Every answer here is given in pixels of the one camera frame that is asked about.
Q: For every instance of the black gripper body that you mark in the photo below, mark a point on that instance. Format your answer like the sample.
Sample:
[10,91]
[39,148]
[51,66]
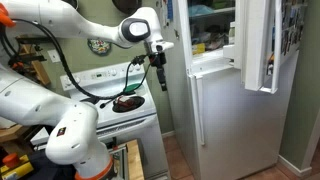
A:
[157,60]

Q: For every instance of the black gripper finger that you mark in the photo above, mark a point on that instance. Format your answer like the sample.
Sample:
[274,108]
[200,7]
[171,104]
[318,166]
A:
[162,79]

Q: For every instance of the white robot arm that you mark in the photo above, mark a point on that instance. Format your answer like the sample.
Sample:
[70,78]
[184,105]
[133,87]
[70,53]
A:
[28,103]

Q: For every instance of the white electric stove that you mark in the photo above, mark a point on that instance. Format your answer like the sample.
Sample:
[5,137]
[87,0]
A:
[123,116]

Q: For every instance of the blue paper on fridge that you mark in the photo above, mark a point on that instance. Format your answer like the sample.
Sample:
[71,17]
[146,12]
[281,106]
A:
[169,10]

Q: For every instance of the white fridge freezer door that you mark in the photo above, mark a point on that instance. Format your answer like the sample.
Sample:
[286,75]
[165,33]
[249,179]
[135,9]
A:
[267,33]

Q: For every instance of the green leaf silicone mat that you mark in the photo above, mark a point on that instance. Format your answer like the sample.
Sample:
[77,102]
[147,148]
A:
[131,88]

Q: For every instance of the white refrigerator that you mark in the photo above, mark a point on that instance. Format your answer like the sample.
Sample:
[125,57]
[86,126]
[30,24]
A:
[225,131]

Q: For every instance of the red emergency stop button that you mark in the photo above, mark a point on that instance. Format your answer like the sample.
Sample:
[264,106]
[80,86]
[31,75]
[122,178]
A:
[15,167]

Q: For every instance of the black spoon handle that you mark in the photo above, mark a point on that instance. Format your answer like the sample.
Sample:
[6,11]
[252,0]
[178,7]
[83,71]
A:
[103,105]

